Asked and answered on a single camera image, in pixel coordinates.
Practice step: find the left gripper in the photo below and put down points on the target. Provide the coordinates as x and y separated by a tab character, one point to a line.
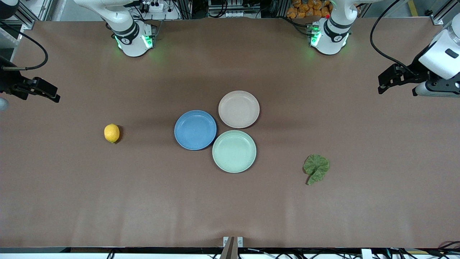
413	71

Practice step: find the silver aluminium frame rail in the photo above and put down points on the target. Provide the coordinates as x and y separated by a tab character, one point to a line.
28	22
439	19

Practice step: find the pale green round plate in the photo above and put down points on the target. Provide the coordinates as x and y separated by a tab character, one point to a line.
234	151

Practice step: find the green lettuce leaf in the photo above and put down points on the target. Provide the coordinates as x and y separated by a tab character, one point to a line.
316	167

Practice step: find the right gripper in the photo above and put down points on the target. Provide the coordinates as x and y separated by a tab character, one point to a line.
8	82

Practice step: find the metal bracket with brown post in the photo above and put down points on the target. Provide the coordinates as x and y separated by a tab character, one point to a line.
233	246

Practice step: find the blue round plate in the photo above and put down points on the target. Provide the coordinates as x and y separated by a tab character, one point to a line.
195	130

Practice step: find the pale beige round plate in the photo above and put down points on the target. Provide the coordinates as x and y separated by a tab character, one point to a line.
239	109

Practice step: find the white power strip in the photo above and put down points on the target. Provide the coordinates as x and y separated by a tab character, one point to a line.
233	13
152	7

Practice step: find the orange snack bags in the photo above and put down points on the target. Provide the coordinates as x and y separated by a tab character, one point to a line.
309	9

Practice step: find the yellow lemon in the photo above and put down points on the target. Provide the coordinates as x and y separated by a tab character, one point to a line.
111	133

